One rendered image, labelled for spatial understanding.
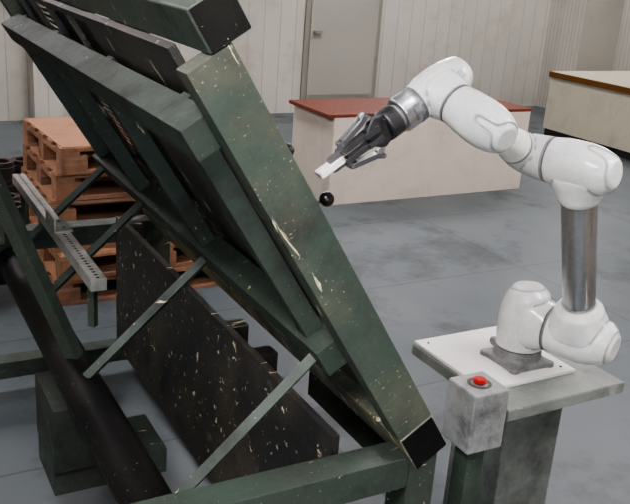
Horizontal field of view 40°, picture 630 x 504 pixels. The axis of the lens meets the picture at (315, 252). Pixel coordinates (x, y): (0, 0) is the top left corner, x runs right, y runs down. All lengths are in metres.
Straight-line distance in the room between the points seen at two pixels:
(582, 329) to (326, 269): 1.07
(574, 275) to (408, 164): 5.04
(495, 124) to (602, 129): 8.84
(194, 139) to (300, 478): 0.89
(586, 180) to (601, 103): 8.36
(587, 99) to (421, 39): 2.62
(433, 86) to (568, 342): 1.07
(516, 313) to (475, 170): 5.30
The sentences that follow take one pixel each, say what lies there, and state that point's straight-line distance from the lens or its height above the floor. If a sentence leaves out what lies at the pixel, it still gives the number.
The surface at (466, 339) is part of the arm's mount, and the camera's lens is 3.09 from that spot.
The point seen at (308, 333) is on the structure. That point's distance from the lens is 2.11.
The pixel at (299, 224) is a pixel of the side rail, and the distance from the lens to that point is 1.83.
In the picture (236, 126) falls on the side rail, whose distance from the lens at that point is 1.72.
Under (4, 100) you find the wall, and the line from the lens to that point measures 10.18.
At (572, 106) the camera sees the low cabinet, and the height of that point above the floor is 0.44.
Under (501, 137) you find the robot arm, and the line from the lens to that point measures 1.95.
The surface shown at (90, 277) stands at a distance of 2.72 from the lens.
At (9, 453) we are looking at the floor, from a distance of 3.80.
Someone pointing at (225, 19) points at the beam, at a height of 1.88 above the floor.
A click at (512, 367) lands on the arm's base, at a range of 2.89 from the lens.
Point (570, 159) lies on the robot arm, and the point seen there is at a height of 1.52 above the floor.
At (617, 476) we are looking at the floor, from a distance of 3.98.
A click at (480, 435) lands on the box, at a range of 2.42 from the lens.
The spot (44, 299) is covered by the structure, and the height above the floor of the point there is 0.94.
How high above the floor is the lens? 2.01
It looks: 19 degrees down
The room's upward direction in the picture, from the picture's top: 4 degrees clockwise
